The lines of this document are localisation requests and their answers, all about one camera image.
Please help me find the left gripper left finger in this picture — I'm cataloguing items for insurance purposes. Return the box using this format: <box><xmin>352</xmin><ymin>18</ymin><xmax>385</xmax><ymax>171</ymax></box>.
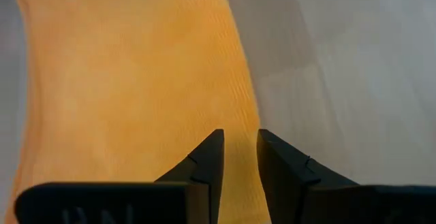
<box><xmin>15</xmin><ymin>129</ymin><xmax>225</xmax><ymax>224</ymax></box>

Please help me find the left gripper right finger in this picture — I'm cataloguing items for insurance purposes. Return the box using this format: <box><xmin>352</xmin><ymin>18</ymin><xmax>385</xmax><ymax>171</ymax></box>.
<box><xmin>257</xmin><ymin>129</ymin><xmax>436</xmax><ymax>224</ymax></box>

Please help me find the orange microfiber towel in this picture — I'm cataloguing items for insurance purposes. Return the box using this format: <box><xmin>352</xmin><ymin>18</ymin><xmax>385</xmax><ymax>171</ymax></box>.
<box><xmin>5</xmin><ymin>0</ymin><xmax>272</xmax><ymax>224</ymax></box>

